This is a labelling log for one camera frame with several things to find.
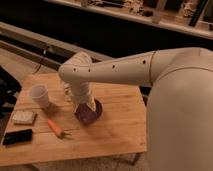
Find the black phone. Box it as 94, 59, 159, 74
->
3, 129, 33, 145

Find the white plastic cup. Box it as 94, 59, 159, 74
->
29, 85, 50, 108

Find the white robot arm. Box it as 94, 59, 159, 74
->
59, 47, 213, 171

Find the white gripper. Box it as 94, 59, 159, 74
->
63, 83, 96, 111

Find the white sponge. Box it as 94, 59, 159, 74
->
12, 111, 36, 125

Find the black cable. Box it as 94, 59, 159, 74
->
32, 45, 51, 75

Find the dark purple bowl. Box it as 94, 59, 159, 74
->
74, 100, 103, 125

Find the wooden table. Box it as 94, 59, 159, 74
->
0, 73, 147, 166

